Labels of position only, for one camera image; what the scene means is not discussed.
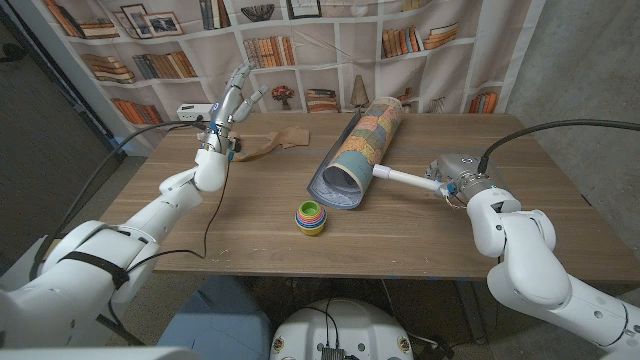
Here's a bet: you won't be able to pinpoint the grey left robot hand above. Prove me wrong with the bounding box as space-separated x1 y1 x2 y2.
207 60 270 141

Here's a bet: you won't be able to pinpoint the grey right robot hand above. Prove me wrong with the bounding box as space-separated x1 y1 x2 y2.
423 153 496 201

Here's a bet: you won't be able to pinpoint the white plastic cylinder pipe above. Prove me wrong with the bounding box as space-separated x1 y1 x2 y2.
372 163 446 196

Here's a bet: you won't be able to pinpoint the white power strip box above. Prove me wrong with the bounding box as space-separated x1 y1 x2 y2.
176 103 214 123

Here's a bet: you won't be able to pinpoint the rolled colourful map poster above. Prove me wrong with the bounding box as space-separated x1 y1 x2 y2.
306 96 404 210

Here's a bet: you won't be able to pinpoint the printed bookshelf backdrop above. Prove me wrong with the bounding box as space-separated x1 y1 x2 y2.
9 0 546 156

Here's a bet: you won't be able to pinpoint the colourful stacking cups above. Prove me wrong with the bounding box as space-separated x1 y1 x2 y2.
294 200 328 237

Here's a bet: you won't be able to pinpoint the grey table leg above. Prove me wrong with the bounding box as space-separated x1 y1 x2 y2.
457 279 489 345

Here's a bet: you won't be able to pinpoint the dark perforated panel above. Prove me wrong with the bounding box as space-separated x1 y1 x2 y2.
0 9 126 266

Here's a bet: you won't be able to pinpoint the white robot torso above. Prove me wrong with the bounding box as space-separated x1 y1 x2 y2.
269 298 414 360

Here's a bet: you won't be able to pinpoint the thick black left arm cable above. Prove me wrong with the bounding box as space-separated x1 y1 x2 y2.
28 119 211 281

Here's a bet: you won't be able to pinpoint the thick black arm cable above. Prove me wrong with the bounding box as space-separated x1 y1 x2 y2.
28 119 211 281
476 118 640 175

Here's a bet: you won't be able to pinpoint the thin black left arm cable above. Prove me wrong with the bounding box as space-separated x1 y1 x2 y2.
124 149 232 274

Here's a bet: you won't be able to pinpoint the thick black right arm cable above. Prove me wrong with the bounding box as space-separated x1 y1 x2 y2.
476 118 640 175

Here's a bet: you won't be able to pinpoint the black cable on torso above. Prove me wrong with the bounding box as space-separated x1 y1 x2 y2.
298 298 341 349

